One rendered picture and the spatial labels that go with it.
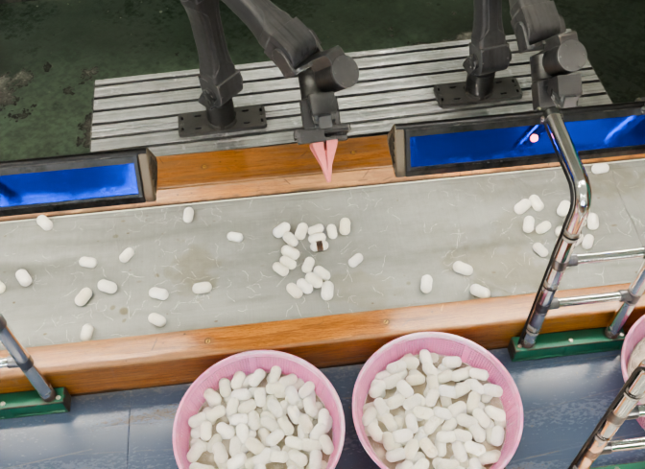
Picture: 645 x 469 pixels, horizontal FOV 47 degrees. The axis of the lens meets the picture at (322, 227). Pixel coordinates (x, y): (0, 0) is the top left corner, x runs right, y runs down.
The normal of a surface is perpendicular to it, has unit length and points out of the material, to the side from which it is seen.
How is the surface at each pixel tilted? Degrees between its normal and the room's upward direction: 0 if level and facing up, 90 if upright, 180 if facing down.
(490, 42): 68
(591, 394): 0
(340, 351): 90
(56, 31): 0
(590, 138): 58
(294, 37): 24
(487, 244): 0
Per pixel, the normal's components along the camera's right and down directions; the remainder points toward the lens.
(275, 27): 0.29, -0.35
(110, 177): 0.08, 0.33
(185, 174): -0.02, -0.62
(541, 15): 0.11, -0.21
